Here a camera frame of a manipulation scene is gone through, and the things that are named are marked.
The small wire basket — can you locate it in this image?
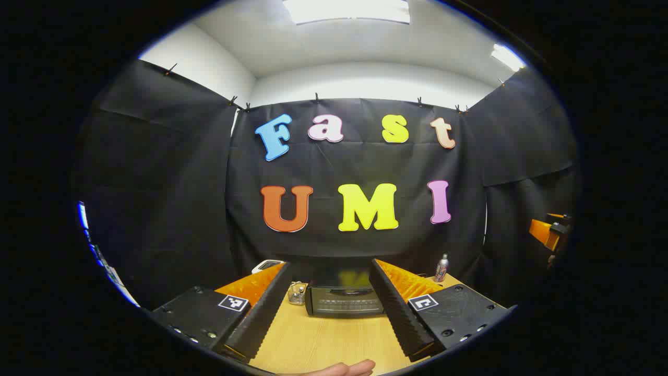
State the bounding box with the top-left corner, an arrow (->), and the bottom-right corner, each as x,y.
287,281 -> 308,306

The large ceiling light panel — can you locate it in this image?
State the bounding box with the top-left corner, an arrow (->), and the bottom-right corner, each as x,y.
283,0 -> 411,25

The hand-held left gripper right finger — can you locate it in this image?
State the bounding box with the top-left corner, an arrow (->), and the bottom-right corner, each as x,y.
369,258 -> 515,362

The white toaster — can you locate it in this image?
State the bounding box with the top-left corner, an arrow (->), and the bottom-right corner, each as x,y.
252,259 -> 285,275

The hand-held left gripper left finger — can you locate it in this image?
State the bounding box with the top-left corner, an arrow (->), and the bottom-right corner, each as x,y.
149,262 -> 292,363

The small ceiling light panel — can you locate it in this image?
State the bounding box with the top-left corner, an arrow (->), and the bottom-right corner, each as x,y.
491,44 -> 526,72

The black electric oven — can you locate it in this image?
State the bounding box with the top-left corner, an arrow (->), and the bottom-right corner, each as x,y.
304,266 -> 387,318

